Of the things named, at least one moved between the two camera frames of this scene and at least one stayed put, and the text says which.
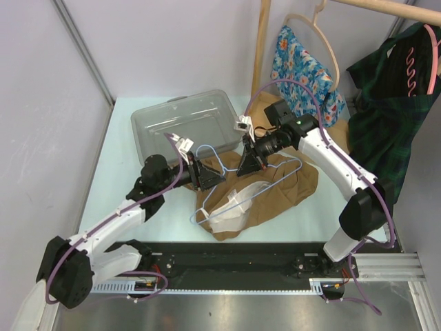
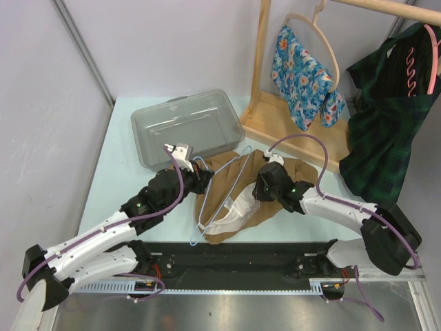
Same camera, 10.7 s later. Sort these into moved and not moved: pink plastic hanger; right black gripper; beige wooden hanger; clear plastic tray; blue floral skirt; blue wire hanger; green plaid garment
Moved: right black gripper; blue wire hanger
Not moved: blue floral skirt; green plaid garment; clear plastic tray; pink plastic hanger; beige wooden hanger
